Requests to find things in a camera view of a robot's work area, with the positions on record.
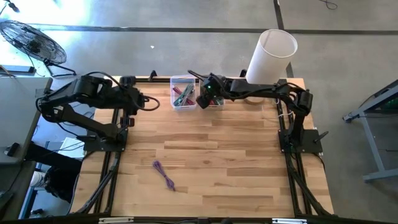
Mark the black floor fan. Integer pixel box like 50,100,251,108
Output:
0,20,77,78

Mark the purple braided usb cable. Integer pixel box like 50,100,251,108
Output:
152,160,176,192

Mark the grey desk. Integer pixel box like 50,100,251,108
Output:
0,76,53,166

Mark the small black device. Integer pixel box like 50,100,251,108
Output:
3,142,21,157

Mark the black bag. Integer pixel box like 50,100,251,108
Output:
23,141,83,203

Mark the beige plastic bin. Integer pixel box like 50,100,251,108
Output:
198,73,226,111

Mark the silver metal bracket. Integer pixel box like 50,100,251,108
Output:
272,217,308,224
98,217,134,224

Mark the black floor cable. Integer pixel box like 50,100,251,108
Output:
318,0,339,11

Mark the clear plastic bin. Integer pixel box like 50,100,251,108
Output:
170,74,198,112

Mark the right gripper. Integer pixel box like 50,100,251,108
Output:
196,73,233,110

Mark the white lamp cord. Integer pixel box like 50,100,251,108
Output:
273,98,295,121

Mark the white paper sheet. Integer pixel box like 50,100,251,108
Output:
58,136,85,159

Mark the white shade table lamp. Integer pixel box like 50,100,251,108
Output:
244,29,299,106

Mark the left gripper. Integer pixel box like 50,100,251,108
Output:
119,76,147,128

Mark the grey metal table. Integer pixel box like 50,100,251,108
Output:
341,79,398,183

